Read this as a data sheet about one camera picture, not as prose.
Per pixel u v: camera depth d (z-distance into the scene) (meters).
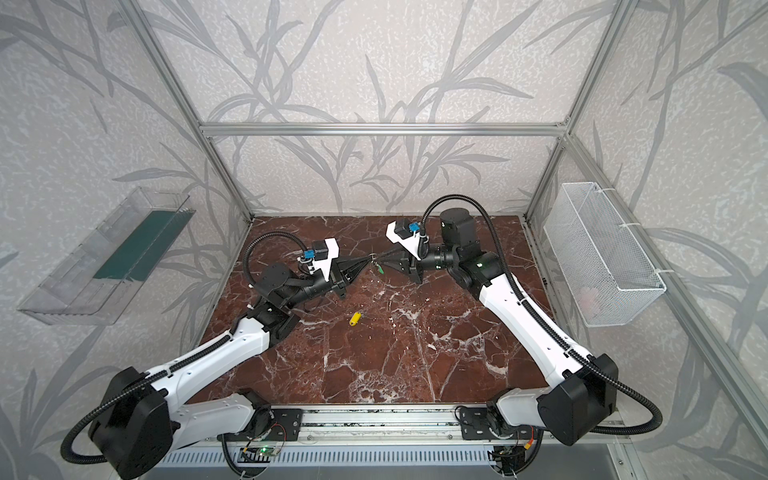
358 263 0.64
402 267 0.63
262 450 0.71
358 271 0.66
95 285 0.64
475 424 0.73
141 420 0.39
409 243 0.57
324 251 0.56
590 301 0.72
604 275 0.62
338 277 0.60
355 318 0.93
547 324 0.44
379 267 0.68
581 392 0.38
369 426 0.75
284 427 0.72
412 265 0.59
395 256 0.63
